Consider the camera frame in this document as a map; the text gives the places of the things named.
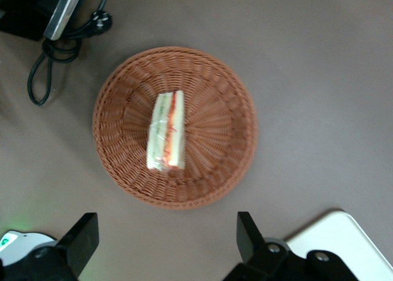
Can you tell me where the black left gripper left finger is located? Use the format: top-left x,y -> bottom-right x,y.
0,212 -> 99,281

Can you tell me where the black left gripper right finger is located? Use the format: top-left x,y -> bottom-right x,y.
222,212 -> 363,281

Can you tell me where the triangle sandwich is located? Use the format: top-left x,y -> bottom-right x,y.
146,90 -> 187,171

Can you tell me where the cream plastic tray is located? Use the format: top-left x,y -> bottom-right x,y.
284,210 -> 393,281

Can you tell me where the brown round wicker basket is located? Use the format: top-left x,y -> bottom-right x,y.
91,46 -> 258,210

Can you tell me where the black countertop appliance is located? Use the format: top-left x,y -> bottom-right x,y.
0,0 -> 82,42

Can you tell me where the black power cable with plug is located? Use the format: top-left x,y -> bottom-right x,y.
26,0 -> 114,106

